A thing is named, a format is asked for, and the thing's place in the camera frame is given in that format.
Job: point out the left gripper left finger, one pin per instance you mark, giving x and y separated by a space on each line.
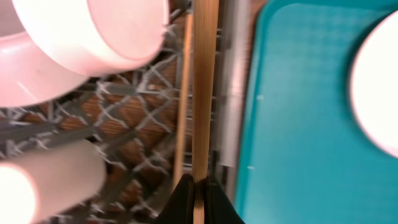
179 207

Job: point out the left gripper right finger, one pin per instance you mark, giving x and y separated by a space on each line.
218 208

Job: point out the wooden chopstick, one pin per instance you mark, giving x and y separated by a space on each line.
205 23
183 102

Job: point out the white paper cup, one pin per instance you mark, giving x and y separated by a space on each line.
45 182

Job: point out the small pink bowl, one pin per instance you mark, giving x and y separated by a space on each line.
96 37

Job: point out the large white round plate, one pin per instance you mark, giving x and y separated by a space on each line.
373 85

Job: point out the grey shallow bowl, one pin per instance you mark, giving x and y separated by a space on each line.
28 76

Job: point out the teal plastic serving tray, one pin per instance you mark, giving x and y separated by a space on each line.
303 157

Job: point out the grey plastic dish rack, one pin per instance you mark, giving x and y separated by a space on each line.
131 117

